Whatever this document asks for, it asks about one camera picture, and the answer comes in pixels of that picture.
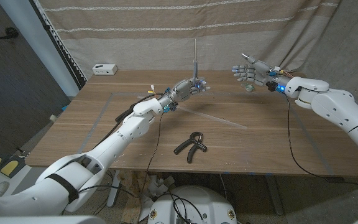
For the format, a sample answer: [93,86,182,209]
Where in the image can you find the beige striped curtain backdrop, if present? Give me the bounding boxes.
[32,0,343,80]

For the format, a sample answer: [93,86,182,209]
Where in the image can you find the black looped base cable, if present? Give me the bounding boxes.
[164,192,204,223]

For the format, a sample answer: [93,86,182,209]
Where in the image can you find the black zigzag curtain rail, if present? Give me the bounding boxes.
[29,0,88,91]

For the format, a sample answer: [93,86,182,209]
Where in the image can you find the white table leg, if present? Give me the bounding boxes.
[106,169,121,208]

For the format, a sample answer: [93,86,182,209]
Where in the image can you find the brown cardboard piece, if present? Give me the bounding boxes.
[118,170,150,224]

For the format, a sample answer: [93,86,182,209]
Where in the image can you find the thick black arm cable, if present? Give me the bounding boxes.
[92,93,155,149]

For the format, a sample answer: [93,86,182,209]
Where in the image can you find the thin black arm wire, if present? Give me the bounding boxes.
[62,111,164,216]
[285,95,358,189]

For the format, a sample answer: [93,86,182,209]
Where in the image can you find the white power strip box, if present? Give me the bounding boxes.
[92,63,119,76]

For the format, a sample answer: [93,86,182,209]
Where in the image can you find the orange grey handled scissors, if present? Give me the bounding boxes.
[192,37,200,86]

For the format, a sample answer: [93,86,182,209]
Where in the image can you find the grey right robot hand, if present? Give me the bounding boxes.
[232,53,292,91]

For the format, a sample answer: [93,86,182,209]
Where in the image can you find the dark grey door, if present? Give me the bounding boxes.
[0,0,71,156]

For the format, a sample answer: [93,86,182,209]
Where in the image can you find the black door handle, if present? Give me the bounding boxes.
[0,27,20,40]

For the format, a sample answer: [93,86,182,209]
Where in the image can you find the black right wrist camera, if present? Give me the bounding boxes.
[266,81,287,94]

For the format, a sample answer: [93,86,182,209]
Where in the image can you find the green clear tape dispenser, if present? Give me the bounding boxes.
[240,82,255,93]

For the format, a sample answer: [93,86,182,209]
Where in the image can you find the grey table leg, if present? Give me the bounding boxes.
[264,174,285,216]

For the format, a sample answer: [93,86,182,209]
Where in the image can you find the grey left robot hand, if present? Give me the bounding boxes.
[158,77,211,108]

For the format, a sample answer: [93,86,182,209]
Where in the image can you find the stretched clear tape strip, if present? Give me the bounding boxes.
[137,95,249,130]

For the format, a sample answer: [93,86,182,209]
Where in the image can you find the crumpled white paper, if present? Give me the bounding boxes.
[140,174,177,222]

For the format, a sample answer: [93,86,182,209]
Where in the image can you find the white door frame post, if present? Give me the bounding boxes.
[0,0,80,97]

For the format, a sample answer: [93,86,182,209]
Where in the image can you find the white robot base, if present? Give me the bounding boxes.
[147,185,238,224]

